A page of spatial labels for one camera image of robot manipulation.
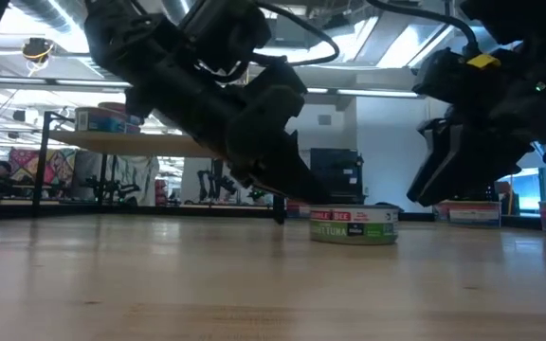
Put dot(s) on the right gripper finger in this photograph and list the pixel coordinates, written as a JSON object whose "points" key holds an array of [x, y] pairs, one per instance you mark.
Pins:
{"points": [[481, 161], [434, 142]]}

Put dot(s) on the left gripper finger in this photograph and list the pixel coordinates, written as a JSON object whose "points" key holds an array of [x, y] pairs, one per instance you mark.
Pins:
{"points": [[273, 190], [287, 170]]}

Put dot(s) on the green tuna can plain lid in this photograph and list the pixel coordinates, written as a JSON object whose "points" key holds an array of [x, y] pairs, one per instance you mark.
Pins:
{"points": [[353, 227]]}

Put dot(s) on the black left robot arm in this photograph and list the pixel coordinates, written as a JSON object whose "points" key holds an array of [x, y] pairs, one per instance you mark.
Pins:
{"points": [[126, 42]]}

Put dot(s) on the black-framed wooden shelf riser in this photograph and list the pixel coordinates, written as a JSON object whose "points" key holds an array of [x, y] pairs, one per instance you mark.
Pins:
{"points": [[159, 146]]}

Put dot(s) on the black equipment cabinet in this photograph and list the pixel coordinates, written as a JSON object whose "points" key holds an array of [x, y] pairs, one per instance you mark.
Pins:
{"points": [[337, 175]]}

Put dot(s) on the black background robot arms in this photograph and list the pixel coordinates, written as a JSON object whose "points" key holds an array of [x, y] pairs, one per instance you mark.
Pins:
{"points": [[213, 182], [107, 187]]}

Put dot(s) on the ceiling light tube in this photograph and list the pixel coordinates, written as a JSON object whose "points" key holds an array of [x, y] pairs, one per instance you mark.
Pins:
{"points": [[12, 81], [318, 90], [93, 84], [377, 93]]}

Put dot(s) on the white hanging cloth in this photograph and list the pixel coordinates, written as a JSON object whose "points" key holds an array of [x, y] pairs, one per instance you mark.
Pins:
{"points": [[135, 175]]}

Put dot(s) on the colourful patterned fabric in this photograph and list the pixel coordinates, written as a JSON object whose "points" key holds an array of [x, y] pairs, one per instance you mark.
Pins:
{"points": [[60, 166]]}

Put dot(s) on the person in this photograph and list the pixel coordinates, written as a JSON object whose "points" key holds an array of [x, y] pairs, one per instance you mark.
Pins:
{"points": [[2, 168]]}

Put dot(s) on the grey wall vent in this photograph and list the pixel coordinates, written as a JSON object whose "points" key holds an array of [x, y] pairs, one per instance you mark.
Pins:
{"points": [[324, 119]]}

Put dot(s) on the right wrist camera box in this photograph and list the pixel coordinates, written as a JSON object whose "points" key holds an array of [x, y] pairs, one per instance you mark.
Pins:
{"points": [[448, 76]]}

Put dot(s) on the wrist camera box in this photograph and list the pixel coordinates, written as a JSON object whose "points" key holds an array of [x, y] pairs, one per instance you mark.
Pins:
{"points": [[448, 76], [225, 28]]}

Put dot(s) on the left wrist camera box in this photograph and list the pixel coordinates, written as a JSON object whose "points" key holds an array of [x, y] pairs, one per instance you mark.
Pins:
{"points": [[225, 28]]}

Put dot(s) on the black aluminium table frame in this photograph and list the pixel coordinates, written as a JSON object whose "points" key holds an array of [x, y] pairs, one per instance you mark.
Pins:
{"points": [[159, 211]]}

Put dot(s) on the large silver ventilation duct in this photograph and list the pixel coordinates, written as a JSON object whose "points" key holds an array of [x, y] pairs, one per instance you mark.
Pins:
{"points": [[41, 12]]}

